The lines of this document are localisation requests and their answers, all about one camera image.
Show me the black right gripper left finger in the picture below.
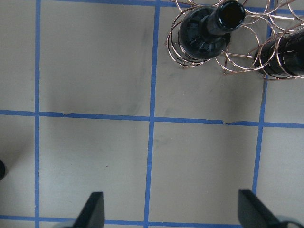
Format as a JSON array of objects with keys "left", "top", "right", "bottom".
[{"left": 54, "top": 191, "right": 105, "bottom": 228}]

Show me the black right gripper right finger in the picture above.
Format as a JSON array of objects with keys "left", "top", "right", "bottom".
[{"left": 237, "top": 189, "right": 303, "bottom": 228}]

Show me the dark wine bottle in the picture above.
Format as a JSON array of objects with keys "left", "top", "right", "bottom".
[
  {"left": 0, "top": 160, "right": 6, "bottom": 180},
  {"left": 178, "top": 0, "right": 245, "bottom": 61},
  {"left": 255, "top": 30, "right": 304, "bottom": 79}
]

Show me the copper wire bottle basket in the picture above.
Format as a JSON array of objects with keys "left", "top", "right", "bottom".
[{"left": 165, "top": 0, "right": 304, "bottom": 81}]

